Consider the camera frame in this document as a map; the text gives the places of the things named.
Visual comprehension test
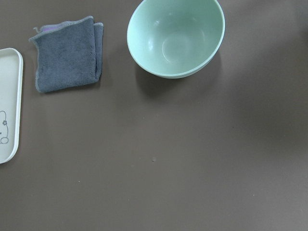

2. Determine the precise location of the cream rabbit tray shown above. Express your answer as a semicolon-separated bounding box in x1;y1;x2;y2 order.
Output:
0;48;24;164

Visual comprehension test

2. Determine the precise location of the green bowl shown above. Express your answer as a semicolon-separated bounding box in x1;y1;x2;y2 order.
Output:
127;0;225;79

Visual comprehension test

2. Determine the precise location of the grey folded cloth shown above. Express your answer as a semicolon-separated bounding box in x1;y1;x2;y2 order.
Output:
29;16;104;93

